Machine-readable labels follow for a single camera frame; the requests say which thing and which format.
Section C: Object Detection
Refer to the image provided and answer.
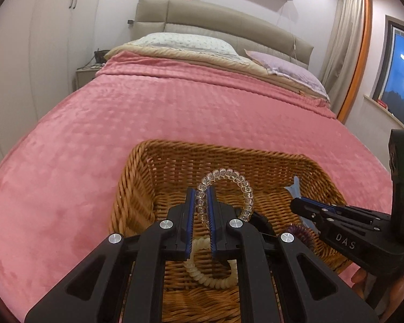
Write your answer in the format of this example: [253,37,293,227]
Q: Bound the clear bead bracelet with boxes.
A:
[195,167,255,224]

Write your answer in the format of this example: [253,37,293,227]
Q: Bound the beige quilt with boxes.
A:
[104,39,331,110]

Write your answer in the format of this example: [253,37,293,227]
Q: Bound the white spiral hair tie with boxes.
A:
[183,237,239,289]

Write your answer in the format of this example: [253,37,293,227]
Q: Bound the brown wicker basket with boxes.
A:
[109,139,354,323]

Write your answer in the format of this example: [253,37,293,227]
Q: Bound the dark framed window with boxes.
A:
[372,15,404,130]

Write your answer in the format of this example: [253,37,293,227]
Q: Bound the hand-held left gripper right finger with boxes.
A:
[206,187,380,323]

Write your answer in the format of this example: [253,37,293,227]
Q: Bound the person's right hand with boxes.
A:
[352,265,404,323]

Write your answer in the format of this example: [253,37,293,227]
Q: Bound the purple pillow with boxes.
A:
[244,50,329,96]

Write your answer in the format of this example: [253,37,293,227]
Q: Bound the orange curtain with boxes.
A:
[337,0,373,124]

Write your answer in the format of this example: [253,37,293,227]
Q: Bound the beige window sill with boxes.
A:
[364,94,404,130]

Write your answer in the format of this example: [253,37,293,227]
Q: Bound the beige curtain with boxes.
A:
[318,0,365,112]

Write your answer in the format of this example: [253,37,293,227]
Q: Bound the white dotted pillow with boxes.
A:
[135,33,251,66]

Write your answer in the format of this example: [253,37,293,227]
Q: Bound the pink blanket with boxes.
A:
[0,51,396,323]

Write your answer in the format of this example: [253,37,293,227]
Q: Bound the blue hair clip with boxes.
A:
[284,176,315,233]

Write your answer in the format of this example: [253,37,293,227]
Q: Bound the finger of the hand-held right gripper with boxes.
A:
[302,209,382,240]
[290,197,392,225]

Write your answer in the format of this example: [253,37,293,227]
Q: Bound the purple spiral hair tie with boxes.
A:
[288,225,317,248]

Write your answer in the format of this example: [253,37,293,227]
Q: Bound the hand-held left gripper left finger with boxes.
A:
[24,188,197,323]

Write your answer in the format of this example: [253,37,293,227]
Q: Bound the beige padded headboard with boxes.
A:
[131,0,314,85]

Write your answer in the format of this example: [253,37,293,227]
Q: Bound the white wardrobe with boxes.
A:
[0,0,107,189]

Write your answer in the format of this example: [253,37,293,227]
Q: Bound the white nightstand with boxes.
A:
[75,64,105,91]

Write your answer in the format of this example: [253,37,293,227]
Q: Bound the white pull cord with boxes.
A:
[283,2,297,63]

